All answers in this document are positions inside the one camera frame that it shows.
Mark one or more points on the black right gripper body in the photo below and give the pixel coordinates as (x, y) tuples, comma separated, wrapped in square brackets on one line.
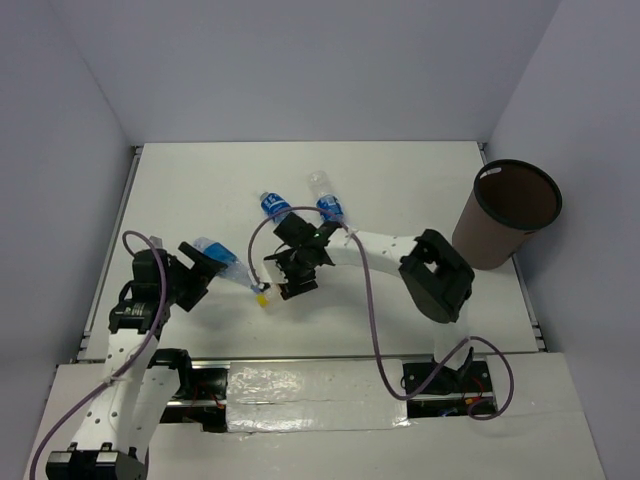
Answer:
[(304, 265)]

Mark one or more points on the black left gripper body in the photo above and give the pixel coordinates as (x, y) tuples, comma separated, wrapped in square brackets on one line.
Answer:
[(184, 285)]

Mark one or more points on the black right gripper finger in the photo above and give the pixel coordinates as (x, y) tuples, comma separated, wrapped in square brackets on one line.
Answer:
[(293, 263), (297, 282)]

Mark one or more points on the crushed light blue label bottle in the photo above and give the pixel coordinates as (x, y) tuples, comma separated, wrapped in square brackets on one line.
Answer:
[(236, 271)]

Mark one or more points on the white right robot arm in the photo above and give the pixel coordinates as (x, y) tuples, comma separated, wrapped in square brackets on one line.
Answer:
[(438, 281)]

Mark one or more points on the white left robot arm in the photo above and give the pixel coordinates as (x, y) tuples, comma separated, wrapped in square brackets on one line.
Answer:
[(139, 377)]

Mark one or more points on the brown bin with black rim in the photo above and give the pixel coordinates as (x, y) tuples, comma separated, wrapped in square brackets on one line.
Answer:
[(510, 201)]

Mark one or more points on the silver foil covered panel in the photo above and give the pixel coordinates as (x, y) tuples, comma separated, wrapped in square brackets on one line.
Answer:
[(310, 396)]

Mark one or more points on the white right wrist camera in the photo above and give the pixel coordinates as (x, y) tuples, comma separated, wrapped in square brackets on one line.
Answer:
[(274, 267)]

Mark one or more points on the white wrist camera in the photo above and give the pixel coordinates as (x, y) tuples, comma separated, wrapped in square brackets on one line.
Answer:
[(274, 267), (156, 242)]

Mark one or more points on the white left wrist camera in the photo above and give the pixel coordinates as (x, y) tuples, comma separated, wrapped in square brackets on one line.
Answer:
[(156, 242)]

